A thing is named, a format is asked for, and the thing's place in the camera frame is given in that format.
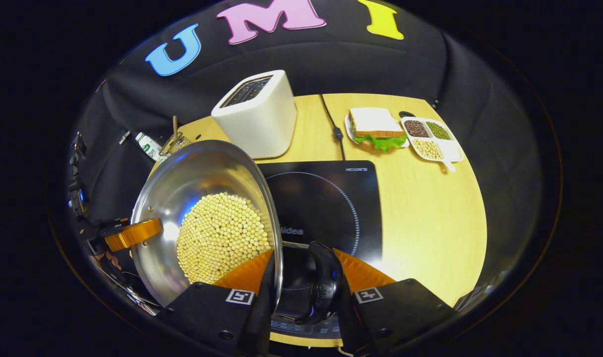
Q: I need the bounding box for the black induction cooktop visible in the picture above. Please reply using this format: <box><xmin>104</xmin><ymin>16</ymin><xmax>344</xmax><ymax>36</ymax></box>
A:
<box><xmin>256</xmin><ymin>160</ymin><xmax>384</xmax><ymax>348</ymax></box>

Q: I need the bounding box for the black cooktop power cable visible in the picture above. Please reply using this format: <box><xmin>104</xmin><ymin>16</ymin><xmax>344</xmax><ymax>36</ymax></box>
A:
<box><xmin>320</xmin><ymin>94</ymin><xmax>347</xmax><ymax>161</ymax></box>

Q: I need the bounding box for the pile of yellow soybeans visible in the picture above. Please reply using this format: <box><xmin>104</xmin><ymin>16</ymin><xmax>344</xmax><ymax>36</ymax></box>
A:
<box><xmin>176</xmin><ymin>192</ymin><xmax>273</xmax><ymax>285</ymax></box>

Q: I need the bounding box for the sandwich with lettuce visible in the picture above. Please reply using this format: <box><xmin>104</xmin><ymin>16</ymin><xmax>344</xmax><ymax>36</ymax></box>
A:
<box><xmin>349</xmin><ymin>107</ymin><xmax>406</xmax><ymax>152</ymax></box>

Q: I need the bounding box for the steel pot with black handles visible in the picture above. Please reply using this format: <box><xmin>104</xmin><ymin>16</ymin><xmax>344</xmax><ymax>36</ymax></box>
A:
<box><xmin>130</xmin><ymin>139</ymin><xmax>344</xmax><ymax>326</ymax></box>

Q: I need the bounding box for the wire mesh utensil holder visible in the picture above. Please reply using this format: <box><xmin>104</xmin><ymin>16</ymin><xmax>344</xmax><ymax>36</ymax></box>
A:
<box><xmin>160</xmin><ymin>130</ymin><xmax>193</xmax><ymax>157</ymax></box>

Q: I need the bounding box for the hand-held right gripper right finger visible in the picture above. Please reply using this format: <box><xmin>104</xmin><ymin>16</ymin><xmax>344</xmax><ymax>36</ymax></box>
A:
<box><xmin>332</xmin><ymin>247</ymin><xmax>459</xmax><ymax>356</ymax></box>

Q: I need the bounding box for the white divided dish of beans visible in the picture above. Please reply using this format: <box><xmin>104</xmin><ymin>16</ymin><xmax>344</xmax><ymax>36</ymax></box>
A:
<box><xmin>400</xmin><ymin>116</ymin><xmax>465</xmax><ymax>173</ymax></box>

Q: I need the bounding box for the white toaster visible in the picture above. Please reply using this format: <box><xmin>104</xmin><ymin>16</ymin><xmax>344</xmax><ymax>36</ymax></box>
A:
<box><xmin>211</xmin><ymin>69</ymin><xmax>298</xmax><ymax>160</ymax></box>

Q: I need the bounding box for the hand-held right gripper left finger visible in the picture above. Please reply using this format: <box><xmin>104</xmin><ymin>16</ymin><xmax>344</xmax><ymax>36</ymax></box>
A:
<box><xmin>157</xmin><ymin>249</ymin><xmax>278</xmax><ymax>357</ymax></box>

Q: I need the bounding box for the white drink bottle green label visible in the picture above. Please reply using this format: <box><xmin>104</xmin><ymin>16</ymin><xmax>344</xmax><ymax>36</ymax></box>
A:
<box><xmin>134</xmin><ymin>131</ymin><xmax>164</xmax><ymax>162</ymax></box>

